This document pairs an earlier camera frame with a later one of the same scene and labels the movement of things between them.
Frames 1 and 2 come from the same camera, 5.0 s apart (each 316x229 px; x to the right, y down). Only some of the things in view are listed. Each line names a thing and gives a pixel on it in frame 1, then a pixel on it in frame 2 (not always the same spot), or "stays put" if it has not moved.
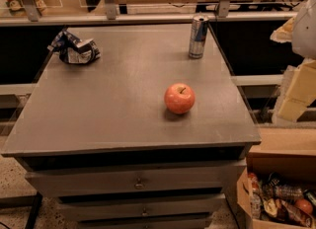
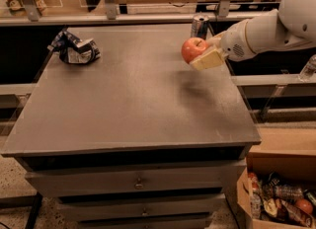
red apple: (180, 98) to (192, 47)
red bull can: (197, 36) stays put
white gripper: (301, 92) to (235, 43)
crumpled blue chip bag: (73, 49) stays put
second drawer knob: (144, 213) stays put
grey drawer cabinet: (100, 136) stays put
